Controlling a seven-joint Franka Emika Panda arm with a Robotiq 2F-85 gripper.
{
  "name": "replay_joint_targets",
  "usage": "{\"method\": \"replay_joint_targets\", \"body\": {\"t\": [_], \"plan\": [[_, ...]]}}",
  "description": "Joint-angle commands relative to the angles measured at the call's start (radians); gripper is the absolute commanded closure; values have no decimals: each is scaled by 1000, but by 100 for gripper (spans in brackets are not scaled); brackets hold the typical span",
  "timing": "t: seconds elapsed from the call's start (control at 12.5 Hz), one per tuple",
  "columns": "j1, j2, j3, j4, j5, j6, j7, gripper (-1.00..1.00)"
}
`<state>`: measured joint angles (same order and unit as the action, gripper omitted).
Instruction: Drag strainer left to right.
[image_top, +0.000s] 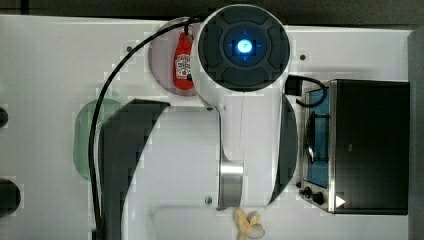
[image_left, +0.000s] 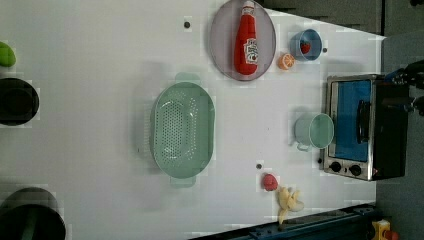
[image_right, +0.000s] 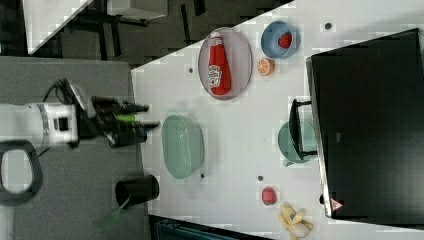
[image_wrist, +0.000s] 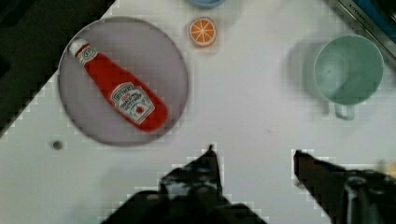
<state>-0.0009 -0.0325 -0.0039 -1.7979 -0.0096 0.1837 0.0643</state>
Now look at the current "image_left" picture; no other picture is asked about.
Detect black round base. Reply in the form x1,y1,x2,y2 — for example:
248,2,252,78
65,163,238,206
0,78,39,126
0,187,66,240

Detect green toy fruit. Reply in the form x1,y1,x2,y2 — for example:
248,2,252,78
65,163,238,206
0,42,16,67

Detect pink toy fruit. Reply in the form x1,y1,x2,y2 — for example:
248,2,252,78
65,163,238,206
262,174,278,191

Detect orange slice toy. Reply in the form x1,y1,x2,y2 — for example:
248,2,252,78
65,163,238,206
277,53,295,70

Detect light green mug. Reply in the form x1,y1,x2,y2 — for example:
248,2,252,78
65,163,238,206
294,113,334,152

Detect yellow red clamp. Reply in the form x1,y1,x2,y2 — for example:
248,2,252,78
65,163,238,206
372,219,400,240

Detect black round base upper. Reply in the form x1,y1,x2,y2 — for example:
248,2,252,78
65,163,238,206
0,78,39,126

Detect peeled toy banana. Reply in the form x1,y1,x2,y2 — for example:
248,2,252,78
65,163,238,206
277,187,304,224

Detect green oval strainer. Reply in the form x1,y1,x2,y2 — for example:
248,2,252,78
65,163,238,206
149,72,215,188

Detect black round base lower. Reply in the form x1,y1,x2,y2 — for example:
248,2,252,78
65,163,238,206
0,187,66,240

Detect red toy strawberry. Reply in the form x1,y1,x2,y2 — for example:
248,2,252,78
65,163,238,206
300,42,311,54

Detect red ketchup bottle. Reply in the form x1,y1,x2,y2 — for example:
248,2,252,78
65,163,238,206
234,0,259,75

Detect grey round plate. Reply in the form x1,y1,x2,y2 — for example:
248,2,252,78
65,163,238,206
209,0,276,81

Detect black toaster oven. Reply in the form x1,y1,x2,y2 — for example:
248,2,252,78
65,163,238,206
323,74,410,181

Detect blue bowl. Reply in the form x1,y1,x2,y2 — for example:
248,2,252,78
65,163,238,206
289,29,322,61

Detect blue metal frame rail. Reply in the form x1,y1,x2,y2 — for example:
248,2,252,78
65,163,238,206
192,204,382,240

